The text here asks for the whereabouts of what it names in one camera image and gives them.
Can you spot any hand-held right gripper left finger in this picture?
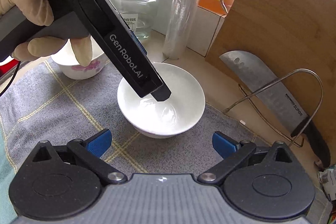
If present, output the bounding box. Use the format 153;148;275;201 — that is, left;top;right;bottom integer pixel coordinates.
31;129;128;184

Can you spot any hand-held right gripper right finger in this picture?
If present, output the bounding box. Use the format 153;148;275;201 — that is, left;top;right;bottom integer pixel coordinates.
197;132;294;184

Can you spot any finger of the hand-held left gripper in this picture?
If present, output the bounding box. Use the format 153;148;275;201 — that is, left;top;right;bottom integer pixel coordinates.
150;84;173;103

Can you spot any white floral bowl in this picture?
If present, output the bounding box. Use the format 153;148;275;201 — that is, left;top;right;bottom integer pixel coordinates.
117;63;206;139
51;36;106;81

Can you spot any glass jar with yellow-green lid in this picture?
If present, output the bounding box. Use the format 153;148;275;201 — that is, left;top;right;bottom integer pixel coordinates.
110;0;158;40

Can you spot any grey and teal checked towel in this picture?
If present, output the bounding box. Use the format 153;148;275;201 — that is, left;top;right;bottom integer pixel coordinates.
0;59;326;224

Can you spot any tall plastic wrap roll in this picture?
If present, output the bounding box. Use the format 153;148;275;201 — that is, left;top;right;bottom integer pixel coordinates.
162;0;213;60

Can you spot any white and blue bag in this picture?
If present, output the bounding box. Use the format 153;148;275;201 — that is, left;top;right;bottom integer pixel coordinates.
317;165;336;201

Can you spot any bamboo cutting board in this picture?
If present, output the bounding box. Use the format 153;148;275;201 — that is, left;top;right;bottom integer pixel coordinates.
205;0;336;165

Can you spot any black-handled kitchen knife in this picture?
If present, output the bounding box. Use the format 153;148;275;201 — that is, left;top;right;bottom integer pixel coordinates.
219;50;331;169

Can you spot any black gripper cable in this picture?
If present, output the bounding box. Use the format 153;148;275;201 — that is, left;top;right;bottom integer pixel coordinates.
0;61;22;97

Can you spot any metal wire stand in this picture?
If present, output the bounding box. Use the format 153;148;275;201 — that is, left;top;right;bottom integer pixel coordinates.
223;69;323;148

